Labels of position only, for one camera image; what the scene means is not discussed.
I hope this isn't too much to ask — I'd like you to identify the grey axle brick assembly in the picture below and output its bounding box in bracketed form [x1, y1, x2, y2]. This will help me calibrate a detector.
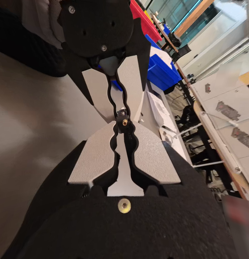
[116, 108, 130, 127]

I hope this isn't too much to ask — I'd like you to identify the person's left forearm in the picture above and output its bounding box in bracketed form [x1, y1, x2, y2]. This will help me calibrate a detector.
[21, 0, 65, 50]

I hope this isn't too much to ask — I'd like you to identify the black bag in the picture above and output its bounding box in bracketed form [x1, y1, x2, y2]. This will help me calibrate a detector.
[167, 32, 182, 47]

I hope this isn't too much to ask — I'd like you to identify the red plastic bin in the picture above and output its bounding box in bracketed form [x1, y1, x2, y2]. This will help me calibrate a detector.
[129, 0, 162, 41]

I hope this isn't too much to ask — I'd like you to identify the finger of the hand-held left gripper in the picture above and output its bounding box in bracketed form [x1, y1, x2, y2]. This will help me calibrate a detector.
[82, 68, 117, 124]
[116, 55, 147, 122]

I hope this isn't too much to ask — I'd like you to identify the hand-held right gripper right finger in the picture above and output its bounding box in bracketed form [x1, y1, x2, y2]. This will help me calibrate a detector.
[129, 121, 181, 195]

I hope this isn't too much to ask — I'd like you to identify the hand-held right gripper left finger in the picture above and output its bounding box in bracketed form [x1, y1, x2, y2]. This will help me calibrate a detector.
[67, 121, 119, 186]

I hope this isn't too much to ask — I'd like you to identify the black brick chassis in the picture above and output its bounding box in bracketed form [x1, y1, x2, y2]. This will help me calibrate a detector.
[119, 124, 135, 156]

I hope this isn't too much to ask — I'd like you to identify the wood-edged office desk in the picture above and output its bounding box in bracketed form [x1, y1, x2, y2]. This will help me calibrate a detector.
[151, 14, 190, 82]

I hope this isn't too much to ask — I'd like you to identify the brick building instruction booklet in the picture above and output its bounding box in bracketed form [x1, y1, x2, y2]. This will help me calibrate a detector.
[192, 70, 249, 162]

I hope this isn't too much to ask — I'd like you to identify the printed white paper bag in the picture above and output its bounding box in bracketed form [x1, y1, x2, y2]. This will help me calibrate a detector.
[146, 91, 177, 133]
[150, 47, 174, 65]

